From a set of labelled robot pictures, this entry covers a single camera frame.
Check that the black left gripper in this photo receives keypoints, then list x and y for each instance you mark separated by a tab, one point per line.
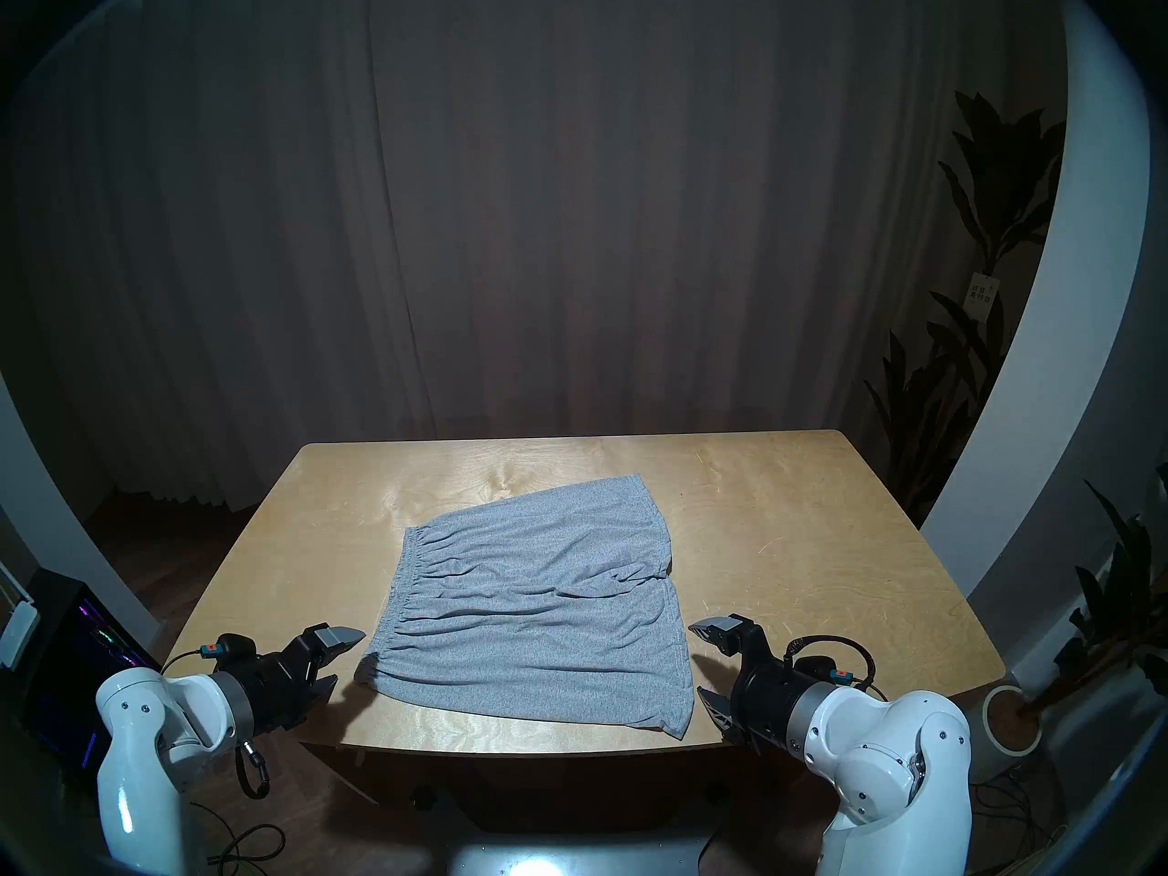
278	687

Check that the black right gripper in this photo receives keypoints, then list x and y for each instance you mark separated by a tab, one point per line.
762	701

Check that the grey pants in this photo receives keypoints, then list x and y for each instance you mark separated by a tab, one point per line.
538	610

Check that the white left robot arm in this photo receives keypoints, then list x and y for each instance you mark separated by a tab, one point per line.
146	765

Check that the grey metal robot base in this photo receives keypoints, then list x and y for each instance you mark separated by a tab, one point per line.
566	856

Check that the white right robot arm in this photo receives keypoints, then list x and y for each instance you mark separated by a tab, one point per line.
894	774

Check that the black computer tower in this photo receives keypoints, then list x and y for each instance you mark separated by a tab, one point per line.
64	673

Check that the white round plant pot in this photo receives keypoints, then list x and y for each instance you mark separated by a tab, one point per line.
995	733

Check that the small white box device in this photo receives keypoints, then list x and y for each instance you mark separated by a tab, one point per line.
16	635

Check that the small dark potted plant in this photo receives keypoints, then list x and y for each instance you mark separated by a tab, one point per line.
1118	600

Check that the white plant tag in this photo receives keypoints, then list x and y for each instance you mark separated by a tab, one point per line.
982	297

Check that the brown pleated curtain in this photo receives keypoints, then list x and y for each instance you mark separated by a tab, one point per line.
547	217

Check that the tall dark leafy plant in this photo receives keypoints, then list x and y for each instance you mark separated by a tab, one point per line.
990	190

